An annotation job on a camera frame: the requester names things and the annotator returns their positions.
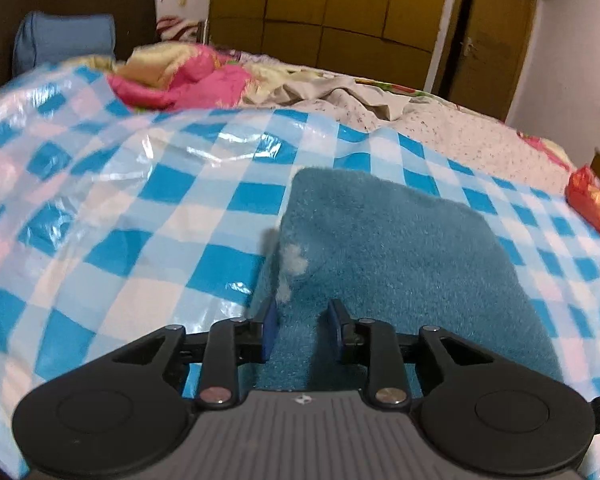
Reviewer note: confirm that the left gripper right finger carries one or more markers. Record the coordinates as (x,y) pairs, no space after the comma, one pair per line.
(377,346)

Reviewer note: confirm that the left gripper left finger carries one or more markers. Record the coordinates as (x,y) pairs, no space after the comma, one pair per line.
(225,348)

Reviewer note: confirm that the teal fuzzy sweater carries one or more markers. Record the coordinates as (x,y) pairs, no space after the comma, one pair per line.
(391,253)

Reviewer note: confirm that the blue checkered plastic sheet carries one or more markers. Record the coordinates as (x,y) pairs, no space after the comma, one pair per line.
(114,223)

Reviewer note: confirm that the white dotted bed sheet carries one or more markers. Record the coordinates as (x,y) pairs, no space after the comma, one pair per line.
(474,140)

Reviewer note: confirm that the red plastic bag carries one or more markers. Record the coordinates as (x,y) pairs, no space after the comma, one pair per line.
(582,194)

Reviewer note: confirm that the pink floral quilt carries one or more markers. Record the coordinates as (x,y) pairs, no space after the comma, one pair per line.
(171,76)

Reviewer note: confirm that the red striped cloth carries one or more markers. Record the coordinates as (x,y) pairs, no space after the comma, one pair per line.
(176,28)

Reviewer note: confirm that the brown wooden wardrobe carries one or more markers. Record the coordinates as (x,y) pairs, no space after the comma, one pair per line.
(387,40)

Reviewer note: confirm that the brown wooden door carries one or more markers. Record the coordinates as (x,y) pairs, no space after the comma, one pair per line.
(488,51)

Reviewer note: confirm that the blue pillow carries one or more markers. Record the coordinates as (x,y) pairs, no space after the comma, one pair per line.
(43,38)

